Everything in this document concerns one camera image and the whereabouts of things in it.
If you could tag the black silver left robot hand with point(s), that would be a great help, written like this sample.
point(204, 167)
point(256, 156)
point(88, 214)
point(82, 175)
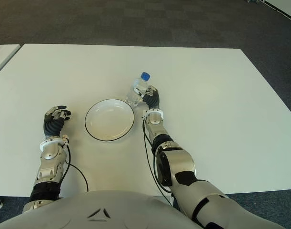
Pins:
point(52, 125)

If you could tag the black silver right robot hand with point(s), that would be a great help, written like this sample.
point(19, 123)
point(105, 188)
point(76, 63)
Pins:
point(152, 101)

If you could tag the clear water bottle blue cap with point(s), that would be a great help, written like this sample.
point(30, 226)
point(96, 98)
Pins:
point(133, 99)

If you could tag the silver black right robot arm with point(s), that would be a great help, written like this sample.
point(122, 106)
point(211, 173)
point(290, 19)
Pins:
point(178, 164)

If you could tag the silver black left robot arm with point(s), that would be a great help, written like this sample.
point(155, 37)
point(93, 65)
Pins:
point(48, 162)

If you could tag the white plate with black rim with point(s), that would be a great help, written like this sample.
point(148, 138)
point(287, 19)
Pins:
point(109, 120)

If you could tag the small white table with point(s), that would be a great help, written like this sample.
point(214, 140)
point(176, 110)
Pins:
point(2, 57)

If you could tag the grey robot torso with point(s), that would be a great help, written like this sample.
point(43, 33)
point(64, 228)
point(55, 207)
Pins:
point(100, 210)

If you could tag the white board panel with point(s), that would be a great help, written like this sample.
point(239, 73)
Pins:
point(285, 8)

